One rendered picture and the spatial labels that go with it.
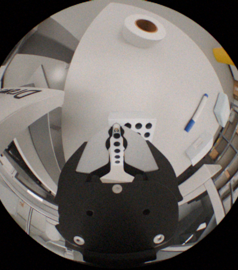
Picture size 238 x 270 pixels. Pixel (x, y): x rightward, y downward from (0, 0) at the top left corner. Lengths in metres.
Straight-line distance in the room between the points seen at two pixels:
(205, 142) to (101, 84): 0.37
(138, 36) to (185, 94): 0.16
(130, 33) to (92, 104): 0.15
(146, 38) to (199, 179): 0.65
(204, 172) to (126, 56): 0.63
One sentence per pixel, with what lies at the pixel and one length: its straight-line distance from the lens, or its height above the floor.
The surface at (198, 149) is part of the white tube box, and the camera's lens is 0.35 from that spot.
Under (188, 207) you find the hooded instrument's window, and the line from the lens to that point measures 0.71.
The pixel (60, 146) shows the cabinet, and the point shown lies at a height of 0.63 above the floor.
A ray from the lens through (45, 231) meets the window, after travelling 0.42.
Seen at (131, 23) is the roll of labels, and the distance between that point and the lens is 0.17.
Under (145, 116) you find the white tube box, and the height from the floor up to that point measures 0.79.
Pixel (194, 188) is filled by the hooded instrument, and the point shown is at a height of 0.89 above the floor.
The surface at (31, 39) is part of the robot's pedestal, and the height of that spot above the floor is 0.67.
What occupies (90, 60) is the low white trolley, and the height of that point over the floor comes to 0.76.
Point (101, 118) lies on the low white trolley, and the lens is 0.17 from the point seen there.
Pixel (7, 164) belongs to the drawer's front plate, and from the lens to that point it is 0.54.
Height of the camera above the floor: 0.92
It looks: 57 degrees down
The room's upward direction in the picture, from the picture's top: 177 degrees clockwise
